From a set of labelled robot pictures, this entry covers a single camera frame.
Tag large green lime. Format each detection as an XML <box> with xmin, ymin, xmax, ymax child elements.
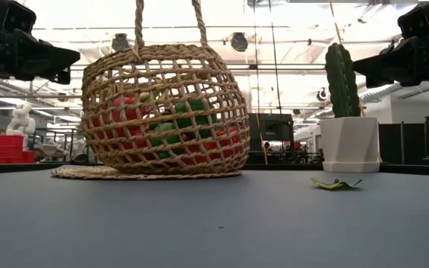
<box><xmin>173</xmin><ymin>99</ymin><xmax>220</xmax><ymax>139</ymax></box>

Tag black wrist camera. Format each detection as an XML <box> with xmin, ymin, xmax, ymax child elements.
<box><xmin>397</xmin><ymin>3</ymin><xmax>429</xmax><ymax>40</ymax></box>
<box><xmin>2</xmin><ymin>0</ymin><xmax>38</xmax><ymax>34</ymax></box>

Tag red stacked bins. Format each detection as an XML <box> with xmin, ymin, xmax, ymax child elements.
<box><xmin>0</xmin><ymin>134</ymin><xmax>37</xmax><ymax>165</ymax></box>

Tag small red tomato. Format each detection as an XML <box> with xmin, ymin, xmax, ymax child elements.
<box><xmin>186</xmin><ymin>126</ymin><xmax>244</xmax><ymax>165</ymax></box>

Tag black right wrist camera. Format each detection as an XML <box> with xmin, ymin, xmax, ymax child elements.
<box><xmin>397</xmin><ymin>3</ymin><xmax>429</xmax><ymax>40</ymax></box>

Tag long horizontal ceiling rail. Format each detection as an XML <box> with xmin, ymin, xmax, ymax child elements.
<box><xmin>69</xmin><ymin>63</ymin><xmax>327</xmax><ymax>72</ymax></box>

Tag small green lime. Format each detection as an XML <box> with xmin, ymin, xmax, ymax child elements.
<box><xmin>149</xmin><ymin>122</ymin><xmax>185</xmax><ymax>160</ymax></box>

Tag silver ceiling air duct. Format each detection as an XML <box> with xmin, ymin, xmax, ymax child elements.
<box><xmin>359</xmin><ymin>82</ymin><xmax>404</xmax><ymax>104</ymax></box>

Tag pink dragon fruit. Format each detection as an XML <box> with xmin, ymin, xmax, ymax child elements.
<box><xmin>93</xmin><ymin>95</ymin><xmax>152</xmax><ymax>130</ymax></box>

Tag thin black vertical pole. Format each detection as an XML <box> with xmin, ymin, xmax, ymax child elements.
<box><xmin>252</xmin><ymin>0</ymin><xmax>261</xmax><ymax>112</ymax></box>

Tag black hanging cable with loop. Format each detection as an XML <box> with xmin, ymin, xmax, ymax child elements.
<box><xmin>267</xmin><ymin>0</ymin><xmax>283</xmax><ymax>115</ymax></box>

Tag dark office partition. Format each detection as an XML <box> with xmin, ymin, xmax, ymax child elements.
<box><xmin>378</xmin><ymin>122</ymin><xmax>426</xmax><ymax>165</ymax></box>

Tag green fabric leaf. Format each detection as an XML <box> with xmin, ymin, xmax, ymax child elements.
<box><xmin>310</xmin><ymin>177</ymin><xmax>363</xmax><ymax>191</ymax></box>

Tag yellow-green pear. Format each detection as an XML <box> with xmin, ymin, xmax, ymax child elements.
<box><xmin>139</xmin><ymin>90</ymin><xmax>163</xmax><ymax>104</ymax></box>

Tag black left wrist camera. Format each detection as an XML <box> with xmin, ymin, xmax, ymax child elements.
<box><xmin>2</xmin><ymin>0</ymin><xmax>38</xmax><ymax>34</ymax></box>

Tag woven wicker basket with handles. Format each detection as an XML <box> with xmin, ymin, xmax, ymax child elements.
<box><xmin>50</xmin><ymin>0</ymin><xmax>252</xmax><ymax>181</ymax></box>

